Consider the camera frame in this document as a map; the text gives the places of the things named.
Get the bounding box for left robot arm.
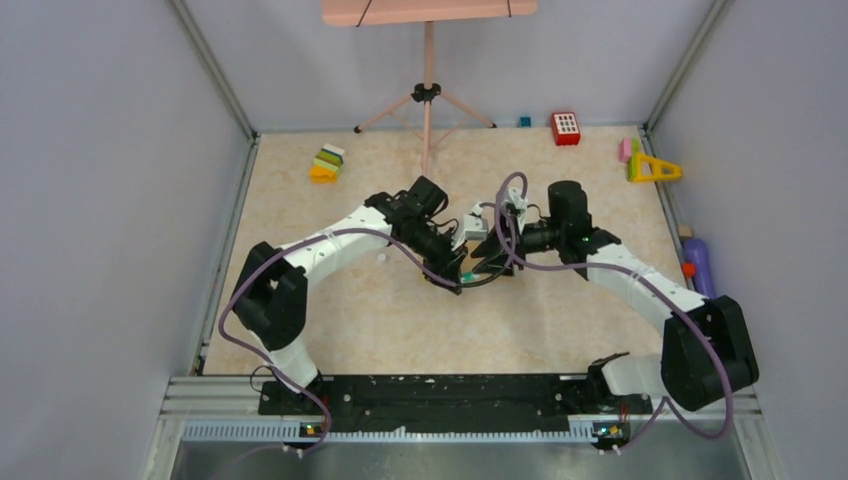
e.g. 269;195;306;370
229;176;467;414

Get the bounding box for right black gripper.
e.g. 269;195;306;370
471;209;565;278

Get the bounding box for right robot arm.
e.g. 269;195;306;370
474;180;760;412

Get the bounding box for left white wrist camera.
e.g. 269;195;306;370
461;202;489;241

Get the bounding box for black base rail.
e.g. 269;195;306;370
258;374;653;434

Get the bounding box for white toothed cable duct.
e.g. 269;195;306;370
182;420;598;444

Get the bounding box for pink board on tripod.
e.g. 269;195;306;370
320;0;538;27

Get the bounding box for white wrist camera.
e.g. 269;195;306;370
461;202;489;241
500;187;529;223

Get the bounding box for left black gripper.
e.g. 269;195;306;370
400;217;468;293

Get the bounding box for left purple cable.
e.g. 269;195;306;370
218;201;518;399

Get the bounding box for pink toy block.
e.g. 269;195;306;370
618;137;633;163

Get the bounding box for yellow triangle toy block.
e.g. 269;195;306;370
627;152;683;183

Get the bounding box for pink tripod stand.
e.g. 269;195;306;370
353;21;497;176

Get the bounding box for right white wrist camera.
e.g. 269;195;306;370
500;187;529;223

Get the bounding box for stacked colourful toy blocks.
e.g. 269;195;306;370
309;143;345;184

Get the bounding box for brown kraft envelope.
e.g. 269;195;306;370
465;264;518;283

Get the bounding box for red window toy block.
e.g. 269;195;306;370
550;112;582;146

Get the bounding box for purple toy bottle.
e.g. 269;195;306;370
682;238;718;298

